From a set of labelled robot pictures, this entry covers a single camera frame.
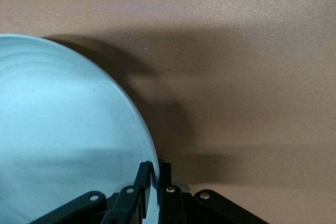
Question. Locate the brown table cover mat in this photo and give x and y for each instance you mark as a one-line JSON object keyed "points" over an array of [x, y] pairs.
{"points": [[236, 24]]}

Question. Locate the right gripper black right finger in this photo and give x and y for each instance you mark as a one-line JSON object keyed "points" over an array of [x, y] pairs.
{"points": [[166, 176]]}

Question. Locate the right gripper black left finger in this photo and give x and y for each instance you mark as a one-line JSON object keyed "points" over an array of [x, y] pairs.
{"points": [[144, 179]]}

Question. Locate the blue plate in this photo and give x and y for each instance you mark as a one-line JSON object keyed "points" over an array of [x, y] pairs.
{"points": [[65, 116]]}

